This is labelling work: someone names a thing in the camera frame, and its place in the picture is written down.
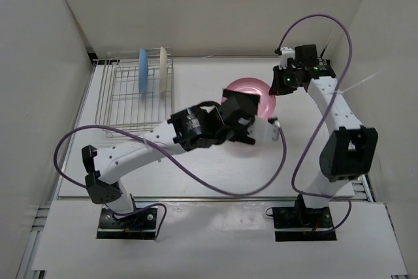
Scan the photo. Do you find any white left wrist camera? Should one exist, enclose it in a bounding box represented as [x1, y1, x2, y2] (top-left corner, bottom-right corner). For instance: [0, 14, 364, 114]
[248, 117, 281, 144]

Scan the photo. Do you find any wire dish rack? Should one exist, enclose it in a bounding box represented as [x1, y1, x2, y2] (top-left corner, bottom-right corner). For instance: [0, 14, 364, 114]
[95, 46, 174, 134]

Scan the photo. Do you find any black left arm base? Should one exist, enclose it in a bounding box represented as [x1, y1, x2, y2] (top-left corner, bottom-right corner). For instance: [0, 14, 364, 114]
[96, 208, 158, 240]

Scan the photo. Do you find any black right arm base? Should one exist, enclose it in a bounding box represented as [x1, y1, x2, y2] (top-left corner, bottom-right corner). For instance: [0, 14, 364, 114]
[265, 207, 337, 242]

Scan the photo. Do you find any blue plate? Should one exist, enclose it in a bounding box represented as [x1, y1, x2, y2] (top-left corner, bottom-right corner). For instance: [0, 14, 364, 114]
[138, 48, 148, 95]

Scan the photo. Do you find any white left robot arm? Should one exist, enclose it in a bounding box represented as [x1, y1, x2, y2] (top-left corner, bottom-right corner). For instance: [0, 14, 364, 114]
[82, 90, 260, 227]

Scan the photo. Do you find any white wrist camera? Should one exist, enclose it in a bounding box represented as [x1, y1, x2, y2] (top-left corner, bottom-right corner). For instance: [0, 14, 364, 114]
[274, 47, 295, 69]
[248, 117, 281, 144]

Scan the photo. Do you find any cream plate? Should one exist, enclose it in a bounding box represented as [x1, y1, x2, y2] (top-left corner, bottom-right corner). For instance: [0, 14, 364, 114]
[159, 46, 168, 93]

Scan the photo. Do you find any pink plate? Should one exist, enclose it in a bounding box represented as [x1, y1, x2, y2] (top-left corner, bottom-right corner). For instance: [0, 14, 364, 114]
[221, 77, 276, 119]

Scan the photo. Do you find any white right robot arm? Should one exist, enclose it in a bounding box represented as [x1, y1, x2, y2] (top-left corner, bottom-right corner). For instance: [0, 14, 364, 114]
[269, 44, 378, 227]

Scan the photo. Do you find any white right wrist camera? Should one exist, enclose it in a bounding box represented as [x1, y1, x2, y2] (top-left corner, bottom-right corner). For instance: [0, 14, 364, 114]
[274, 47, 295, 69]

